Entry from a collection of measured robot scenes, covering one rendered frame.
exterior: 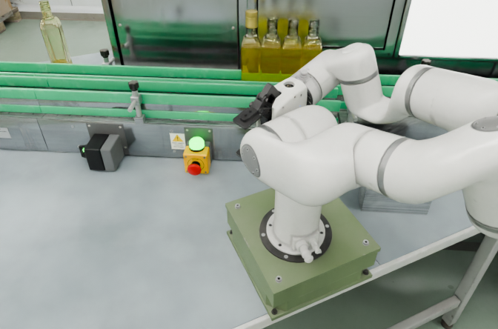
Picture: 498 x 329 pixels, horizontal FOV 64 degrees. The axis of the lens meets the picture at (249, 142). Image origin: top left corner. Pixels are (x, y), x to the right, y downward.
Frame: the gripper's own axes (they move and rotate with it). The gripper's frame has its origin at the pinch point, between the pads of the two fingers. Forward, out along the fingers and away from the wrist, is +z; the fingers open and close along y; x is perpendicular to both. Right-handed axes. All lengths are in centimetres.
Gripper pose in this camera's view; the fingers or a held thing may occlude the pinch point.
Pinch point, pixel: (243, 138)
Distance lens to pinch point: 71.6
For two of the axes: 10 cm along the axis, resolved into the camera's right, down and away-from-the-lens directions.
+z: -6.9, 5.7, -4.4
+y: 0.3, 6.3, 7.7
